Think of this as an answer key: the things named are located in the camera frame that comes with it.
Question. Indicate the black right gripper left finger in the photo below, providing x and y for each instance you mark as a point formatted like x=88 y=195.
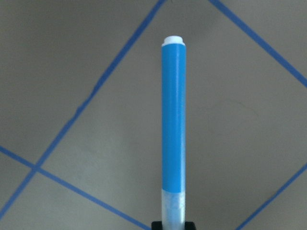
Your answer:
x=156 y=225

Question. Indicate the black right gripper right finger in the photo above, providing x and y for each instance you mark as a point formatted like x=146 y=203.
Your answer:
x=189 y=225

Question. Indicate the blue highlighter marker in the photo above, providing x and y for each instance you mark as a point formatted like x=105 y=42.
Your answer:
x=173 y=133

